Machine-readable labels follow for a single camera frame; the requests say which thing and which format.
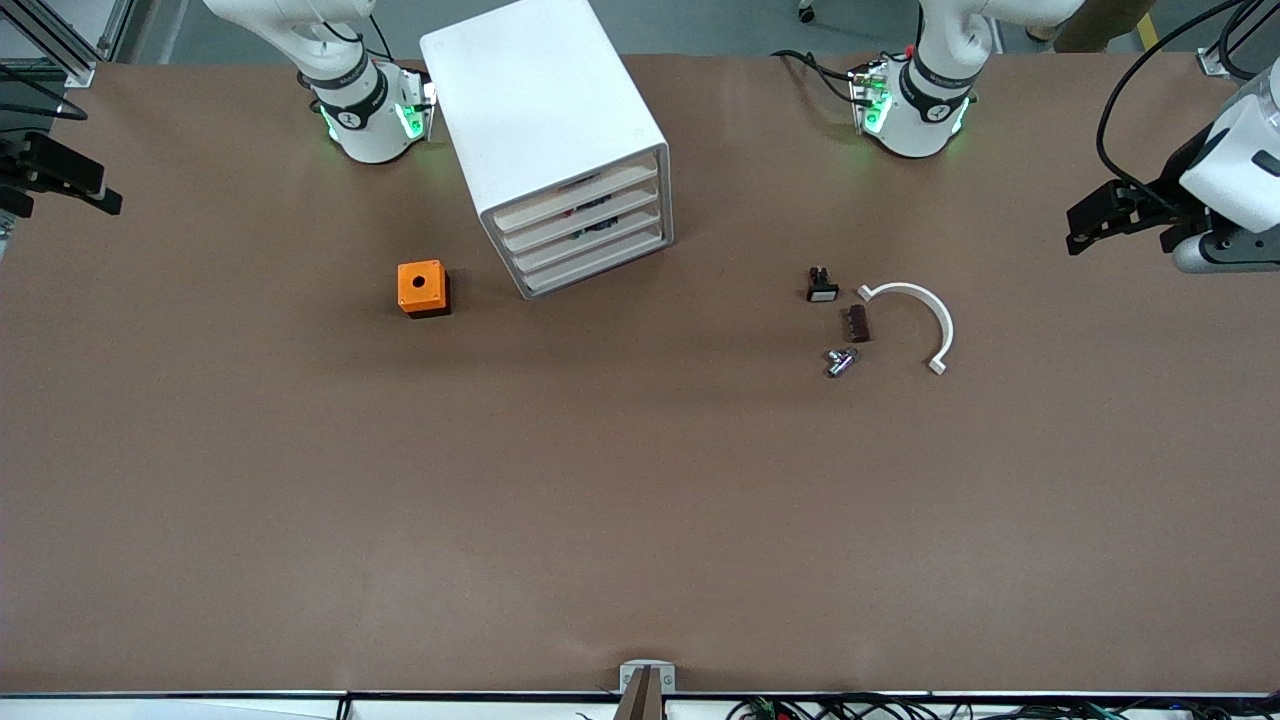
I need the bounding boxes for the person leg beige trousers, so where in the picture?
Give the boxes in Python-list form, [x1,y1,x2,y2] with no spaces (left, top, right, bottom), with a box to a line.
[1030,0,1151,53]

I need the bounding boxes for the white curved plastic clamp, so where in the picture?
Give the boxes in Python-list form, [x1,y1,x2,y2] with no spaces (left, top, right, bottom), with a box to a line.
[857,282,955,376]

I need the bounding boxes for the orange box with hole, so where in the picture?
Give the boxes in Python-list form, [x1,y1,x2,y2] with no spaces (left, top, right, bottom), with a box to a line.
[397,260,453,319]

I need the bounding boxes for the brown flat strip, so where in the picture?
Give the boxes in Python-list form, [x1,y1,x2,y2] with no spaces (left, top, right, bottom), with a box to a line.
[613,667,666,720]

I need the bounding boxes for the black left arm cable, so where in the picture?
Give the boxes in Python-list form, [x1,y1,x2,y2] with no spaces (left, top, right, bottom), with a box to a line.
[1096,0,1253,198]

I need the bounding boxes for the aluminium frame profile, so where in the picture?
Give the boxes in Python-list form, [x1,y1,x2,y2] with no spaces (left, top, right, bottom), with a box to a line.
[0,0,136,89]
[1197,0,1280,79]

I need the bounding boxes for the black base power cable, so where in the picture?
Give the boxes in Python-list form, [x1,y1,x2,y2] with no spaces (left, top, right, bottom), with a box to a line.
[770,48,863,106]

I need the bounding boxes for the bundle of cables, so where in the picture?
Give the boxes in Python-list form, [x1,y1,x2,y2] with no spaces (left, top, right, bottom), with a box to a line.
[725,693,1280,720]

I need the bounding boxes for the white table edge rail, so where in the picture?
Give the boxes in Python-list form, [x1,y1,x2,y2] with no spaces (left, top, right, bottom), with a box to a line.
[0,690,1280,720]

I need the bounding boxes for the grey metal bracket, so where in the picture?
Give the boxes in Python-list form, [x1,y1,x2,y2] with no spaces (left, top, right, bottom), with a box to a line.
[619,660,677,696]

